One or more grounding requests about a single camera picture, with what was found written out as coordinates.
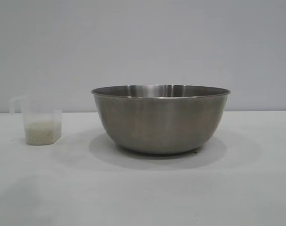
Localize stainless steel mixing bowl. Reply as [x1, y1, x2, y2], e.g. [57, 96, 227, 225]
[90, 84, 230, 155]

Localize clear plastic measuring cup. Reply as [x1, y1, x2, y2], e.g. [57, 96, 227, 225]
[10, 95, 63, 146]

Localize white rice grains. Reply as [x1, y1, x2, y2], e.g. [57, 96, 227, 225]
[25, 120, 62, 145]

